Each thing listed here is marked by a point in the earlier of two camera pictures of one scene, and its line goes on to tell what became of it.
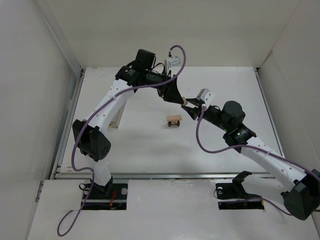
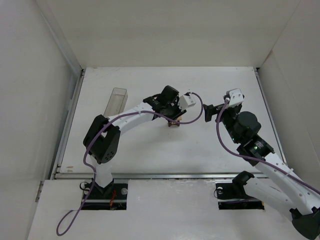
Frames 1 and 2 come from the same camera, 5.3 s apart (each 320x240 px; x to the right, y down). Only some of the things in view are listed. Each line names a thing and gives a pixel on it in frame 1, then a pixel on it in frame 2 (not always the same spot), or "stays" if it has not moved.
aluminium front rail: [157, 176] stays
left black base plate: [111, 197] stays
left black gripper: [167, 88] → [175, 114]
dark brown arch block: [170, 124] stays
